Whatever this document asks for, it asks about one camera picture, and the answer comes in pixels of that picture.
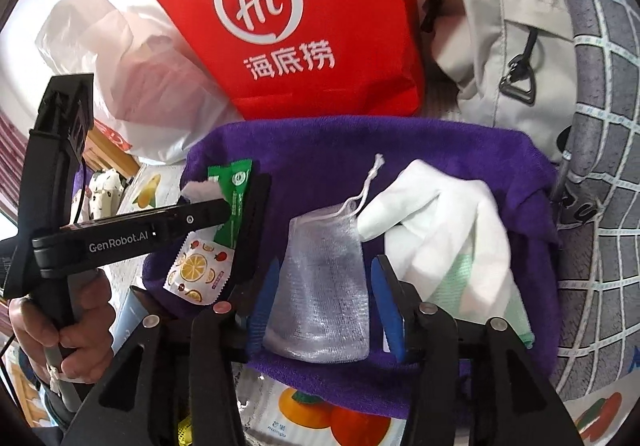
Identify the mint green cloth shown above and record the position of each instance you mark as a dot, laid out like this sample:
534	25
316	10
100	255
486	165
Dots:
480	286

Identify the white tissue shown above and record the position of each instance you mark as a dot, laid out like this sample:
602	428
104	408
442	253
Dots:
201	191

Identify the orange print snack packet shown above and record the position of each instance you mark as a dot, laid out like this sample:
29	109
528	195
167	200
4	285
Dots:
201	269

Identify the red paper shopping bag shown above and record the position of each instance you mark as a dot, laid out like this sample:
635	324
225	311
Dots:
277	59

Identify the silver mesh drawstring pouch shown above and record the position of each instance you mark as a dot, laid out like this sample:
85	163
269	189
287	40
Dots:
320	313

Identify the white Miniso plastic bag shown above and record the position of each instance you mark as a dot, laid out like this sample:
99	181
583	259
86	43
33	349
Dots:
153	98

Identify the dark green wooden box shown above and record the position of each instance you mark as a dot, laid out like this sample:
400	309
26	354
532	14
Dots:
138	304

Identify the grey plaid cushion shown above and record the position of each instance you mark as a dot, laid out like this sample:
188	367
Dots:
599	224

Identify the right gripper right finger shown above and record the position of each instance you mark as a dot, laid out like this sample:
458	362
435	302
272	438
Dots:
512	403

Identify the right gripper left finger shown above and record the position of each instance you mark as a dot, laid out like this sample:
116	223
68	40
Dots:
169	370

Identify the person left hand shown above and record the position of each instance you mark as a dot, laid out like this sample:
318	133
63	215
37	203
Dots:
90	338

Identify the beige canvas bag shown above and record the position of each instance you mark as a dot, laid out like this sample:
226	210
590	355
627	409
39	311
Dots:
513	62

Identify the white cotton glove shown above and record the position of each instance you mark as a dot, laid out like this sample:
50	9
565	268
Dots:
425	217

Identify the green sachet packet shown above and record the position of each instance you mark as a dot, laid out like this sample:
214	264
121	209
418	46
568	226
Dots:
232	180

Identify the purple fabric storage basket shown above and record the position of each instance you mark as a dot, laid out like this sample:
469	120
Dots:
317	162

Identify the fruit print tablecloth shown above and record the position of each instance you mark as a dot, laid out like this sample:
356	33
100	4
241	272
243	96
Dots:
274	413

